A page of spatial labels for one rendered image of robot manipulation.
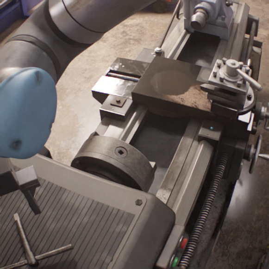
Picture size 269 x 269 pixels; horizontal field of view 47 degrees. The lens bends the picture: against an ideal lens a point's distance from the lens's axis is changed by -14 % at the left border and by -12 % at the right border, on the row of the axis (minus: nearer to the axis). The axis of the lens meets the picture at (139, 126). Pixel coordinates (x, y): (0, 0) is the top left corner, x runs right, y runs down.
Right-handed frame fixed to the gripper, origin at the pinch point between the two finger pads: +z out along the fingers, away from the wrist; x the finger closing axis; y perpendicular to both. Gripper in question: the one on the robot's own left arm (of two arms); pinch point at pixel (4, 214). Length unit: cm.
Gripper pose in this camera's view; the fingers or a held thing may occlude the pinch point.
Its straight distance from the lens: 62.4
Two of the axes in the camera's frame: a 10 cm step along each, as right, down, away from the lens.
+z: 0.4, 6.9, 7.2
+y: -4.5, -6.3, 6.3
